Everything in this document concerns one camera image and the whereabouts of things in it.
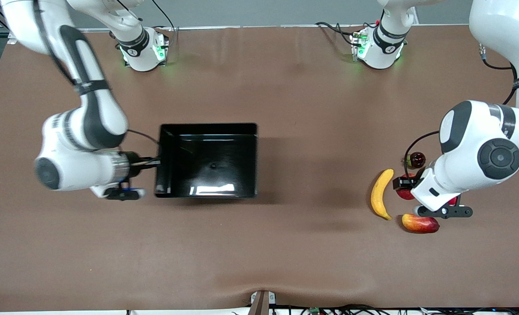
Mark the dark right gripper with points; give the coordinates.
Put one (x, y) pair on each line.
(133, 163)

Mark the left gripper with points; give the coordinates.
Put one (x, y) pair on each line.
(403, 181)

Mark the red yellow apple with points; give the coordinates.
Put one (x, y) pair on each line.
(405, 194)

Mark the yellow banana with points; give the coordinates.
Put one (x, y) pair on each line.
(376, 197)

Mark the black plastic box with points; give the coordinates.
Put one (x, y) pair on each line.
(211, 162)

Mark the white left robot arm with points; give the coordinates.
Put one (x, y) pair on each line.
(474, 131)

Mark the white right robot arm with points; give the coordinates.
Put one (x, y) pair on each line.
(97, 118)

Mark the dark purple mangosteen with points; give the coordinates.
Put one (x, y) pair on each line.
(417, 160)

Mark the red yellow mango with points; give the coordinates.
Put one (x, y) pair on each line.
(419, 224)

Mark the red pomegranate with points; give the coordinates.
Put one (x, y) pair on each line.
(453, 201)

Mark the metal table clamp bracket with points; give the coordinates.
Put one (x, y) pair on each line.
(261, 304)

